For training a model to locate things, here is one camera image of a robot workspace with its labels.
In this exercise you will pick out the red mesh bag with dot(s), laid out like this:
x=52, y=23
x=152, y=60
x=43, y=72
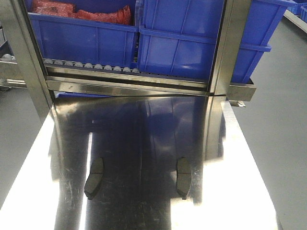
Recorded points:
x=62, y=9

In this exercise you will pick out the brake pad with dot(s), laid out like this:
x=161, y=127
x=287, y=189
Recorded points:
x=183, y=181
x=94, y=180

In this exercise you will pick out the large blue bin right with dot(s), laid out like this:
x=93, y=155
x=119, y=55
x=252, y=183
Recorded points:
x=178, y=37

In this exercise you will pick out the large blue bin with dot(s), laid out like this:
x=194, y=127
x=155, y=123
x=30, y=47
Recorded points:
x=87, y=41
x=178, y=37

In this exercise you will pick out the large blue bin left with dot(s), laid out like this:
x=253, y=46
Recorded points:
x=87, y=41

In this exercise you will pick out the roller conveyor track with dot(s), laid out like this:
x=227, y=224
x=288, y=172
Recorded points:
x=89, y=65

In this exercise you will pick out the stainless steel rack frame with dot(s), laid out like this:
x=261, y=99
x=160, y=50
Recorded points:
x=43, y=80

